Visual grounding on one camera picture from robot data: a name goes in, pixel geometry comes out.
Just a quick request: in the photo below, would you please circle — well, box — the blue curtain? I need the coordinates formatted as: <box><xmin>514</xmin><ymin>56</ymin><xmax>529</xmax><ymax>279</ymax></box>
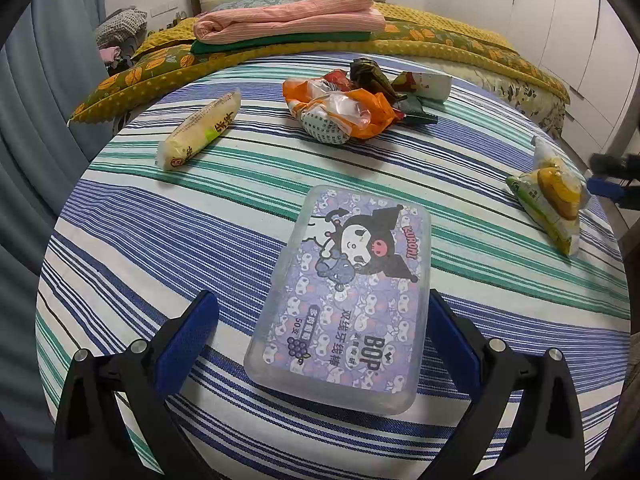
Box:
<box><xmin>0</xmin><ymin>0</ymin><xmax>108</xmax><ymax>281</ymax></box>

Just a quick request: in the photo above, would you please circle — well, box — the purple cartoon plastic box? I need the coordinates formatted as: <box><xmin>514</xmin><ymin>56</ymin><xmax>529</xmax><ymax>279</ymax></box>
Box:
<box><xmin>243</xmin><ymin>185</ymin><xmax>432</xmax><ymax>416</ymax></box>

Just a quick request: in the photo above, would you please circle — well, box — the leaf print bed sheet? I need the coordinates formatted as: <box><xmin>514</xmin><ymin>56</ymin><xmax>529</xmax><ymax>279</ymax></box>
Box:
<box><xmin>435</xmin><ymin>57</ymin><xmax>567</xmax><ymax>138</ymax></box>

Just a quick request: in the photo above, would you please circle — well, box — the dark green wrapper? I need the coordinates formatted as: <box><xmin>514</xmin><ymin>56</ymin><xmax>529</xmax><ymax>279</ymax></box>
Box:
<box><xmin>392</xmin><ymin>97</ymin><xmax>439</xmax><ymax>127</ymax></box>

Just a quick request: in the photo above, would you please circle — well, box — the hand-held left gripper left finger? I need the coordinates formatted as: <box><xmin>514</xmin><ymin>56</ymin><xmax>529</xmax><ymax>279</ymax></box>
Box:
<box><xmin>52</xmin><ymin>290</ymin><xmax>221</xmax><ymax>480</ymax></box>

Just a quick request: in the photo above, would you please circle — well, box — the pink folded blanket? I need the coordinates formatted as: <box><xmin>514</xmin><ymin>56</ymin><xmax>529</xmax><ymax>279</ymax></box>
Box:
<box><xmin>193</xmin><ymin>0</ymin><xmax>387</xmax><ymax>45</ymax></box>

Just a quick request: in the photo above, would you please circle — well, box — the bed with yellow cover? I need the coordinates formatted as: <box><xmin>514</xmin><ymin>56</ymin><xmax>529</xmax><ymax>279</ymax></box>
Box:
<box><xmin>67</xmin><ymin>2</ymin><xmax>571</xmax><ymax>126</ymax></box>

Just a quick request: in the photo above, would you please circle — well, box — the white paper cup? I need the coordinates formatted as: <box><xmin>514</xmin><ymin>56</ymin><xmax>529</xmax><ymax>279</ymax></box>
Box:
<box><xmin>400</xmin><ymin>71</ymin><xmax>452</xmax><ymax>103</ymax></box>

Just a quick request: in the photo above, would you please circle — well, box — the green folded cloth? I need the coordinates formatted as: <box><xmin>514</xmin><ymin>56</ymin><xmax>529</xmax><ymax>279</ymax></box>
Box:
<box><xmin>190</xmin><ymin>30</ymin><xmax>373</xmax><ymax>56</ymax></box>

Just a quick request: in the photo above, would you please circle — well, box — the white green pastry packet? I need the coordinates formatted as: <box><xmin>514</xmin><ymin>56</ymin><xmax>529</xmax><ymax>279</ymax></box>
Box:
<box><xmin>505</xmin><ymin>135</ymin><xmax>591</xmax><ymax>259</ymax></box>

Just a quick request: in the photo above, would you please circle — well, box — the teal floral pillow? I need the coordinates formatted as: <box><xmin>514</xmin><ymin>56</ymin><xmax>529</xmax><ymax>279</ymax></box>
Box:
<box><xmin>210</xmin><ymin>0</ymin><xmax>281</xmax><ymax>12</ymax></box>

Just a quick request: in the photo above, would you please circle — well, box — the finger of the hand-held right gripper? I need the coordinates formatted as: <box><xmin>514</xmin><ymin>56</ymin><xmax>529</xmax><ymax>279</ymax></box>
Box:
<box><xmin>589</xmin><ymin>153</ymin><xmax>640</xmax><ymax>181</ymax></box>
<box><xmin>586</xmin><ymin>175</ymin><xmax>640</xmax><ymax>207</ymax></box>

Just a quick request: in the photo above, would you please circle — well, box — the yellow snack packet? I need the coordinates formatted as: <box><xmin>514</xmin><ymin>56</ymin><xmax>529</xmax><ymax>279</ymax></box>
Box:
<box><xmin>156</xmin><ymin>88</ymin><xmax>242</xmax><ymax>172</ymax></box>

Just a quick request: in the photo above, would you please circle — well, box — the red snack wrapper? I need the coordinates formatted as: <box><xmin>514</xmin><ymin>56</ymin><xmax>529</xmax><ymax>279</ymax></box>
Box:
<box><xmin>320</xmin><ymin>71</ymin><xmax>355</xmax><ymax>92</ymax></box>

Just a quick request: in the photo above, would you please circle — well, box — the white wardrobe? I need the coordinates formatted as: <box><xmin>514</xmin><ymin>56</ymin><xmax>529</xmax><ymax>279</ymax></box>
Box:
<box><xmin>440</xmin><ymin>0</ymin><xmax>640</xmax><ymax>161</ymax></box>

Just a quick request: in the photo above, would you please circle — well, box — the striped tablecloth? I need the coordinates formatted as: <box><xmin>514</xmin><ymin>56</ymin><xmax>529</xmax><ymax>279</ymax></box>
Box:
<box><xmin>35</xmin><ymin>50</ymin><xmax>632</xmax><ymax>480</ymax></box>

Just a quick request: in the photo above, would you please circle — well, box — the orange plastic bag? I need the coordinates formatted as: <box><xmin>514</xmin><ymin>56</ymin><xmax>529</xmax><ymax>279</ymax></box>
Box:
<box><xmin>282</xmin><ymin>76</ymin><xmax>405</xmax><ymax>147</ymax></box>

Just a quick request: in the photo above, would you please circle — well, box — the grey checked clothes pile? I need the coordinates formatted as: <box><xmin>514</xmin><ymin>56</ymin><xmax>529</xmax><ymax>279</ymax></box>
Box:
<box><xmin>95</xmin><ymin>8</ymin><xmax>148</xmax><ymax>48</ymax></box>

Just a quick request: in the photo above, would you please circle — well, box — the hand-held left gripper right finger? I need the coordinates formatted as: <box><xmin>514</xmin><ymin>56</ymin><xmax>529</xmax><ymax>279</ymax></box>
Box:
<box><xmin>427</xmin><ymin>289</ymin><xmax>586</xmax><ymax>480</ymax></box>

